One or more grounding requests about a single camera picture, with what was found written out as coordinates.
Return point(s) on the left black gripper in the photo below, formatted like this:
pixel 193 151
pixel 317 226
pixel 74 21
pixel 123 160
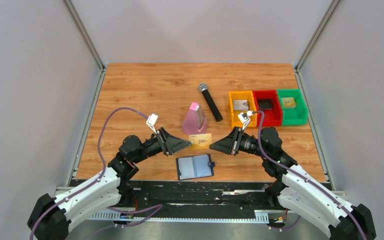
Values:
pixel 172 144

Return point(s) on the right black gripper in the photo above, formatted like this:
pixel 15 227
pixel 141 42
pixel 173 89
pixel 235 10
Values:
pixel 230 144

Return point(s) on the blue leather card holder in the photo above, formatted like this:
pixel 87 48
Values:
pixel 195 167

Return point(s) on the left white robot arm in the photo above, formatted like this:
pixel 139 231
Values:
pixel 54 217

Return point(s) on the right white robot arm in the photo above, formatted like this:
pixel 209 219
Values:
pixel 296 190

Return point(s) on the white cards in yellow bin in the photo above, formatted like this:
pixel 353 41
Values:
pixel 240 105

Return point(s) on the black cards in red bin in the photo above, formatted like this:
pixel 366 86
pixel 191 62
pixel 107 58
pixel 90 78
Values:
pixel 264 104

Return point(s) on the gold cards in green bin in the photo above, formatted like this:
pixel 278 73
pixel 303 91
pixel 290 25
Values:
pixel 288 102

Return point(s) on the pink metronome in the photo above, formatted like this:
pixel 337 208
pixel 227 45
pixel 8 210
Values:
pixel 195 122

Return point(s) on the yellow plastic bin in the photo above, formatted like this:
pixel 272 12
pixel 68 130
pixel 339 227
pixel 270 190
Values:
pixel 248 95

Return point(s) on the red plastic bin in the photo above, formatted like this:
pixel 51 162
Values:
pixel 273 117

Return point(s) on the black microphone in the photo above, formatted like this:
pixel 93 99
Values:
pixel 203 88

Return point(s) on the green plastic bin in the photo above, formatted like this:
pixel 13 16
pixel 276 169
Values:
pixel 293 115

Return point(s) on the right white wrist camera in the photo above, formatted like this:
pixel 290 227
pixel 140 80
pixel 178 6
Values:
pixel 245 118

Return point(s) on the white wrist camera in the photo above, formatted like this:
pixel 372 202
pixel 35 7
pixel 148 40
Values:
pixel 245 118
pixel 151 121

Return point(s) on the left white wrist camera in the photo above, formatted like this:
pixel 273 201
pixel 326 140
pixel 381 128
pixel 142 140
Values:
pixel 151 121

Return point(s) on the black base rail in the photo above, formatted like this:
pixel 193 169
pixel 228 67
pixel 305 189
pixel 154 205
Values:
pixel 202 199

